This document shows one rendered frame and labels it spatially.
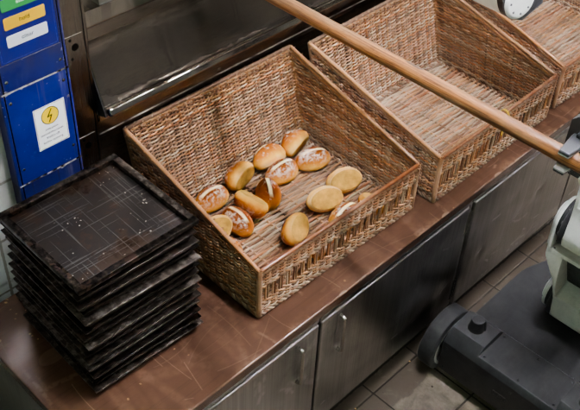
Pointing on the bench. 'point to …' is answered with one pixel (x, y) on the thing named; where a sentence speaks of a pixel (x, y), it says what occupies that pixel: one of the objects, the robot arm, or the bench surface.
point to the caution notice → (51, 123)
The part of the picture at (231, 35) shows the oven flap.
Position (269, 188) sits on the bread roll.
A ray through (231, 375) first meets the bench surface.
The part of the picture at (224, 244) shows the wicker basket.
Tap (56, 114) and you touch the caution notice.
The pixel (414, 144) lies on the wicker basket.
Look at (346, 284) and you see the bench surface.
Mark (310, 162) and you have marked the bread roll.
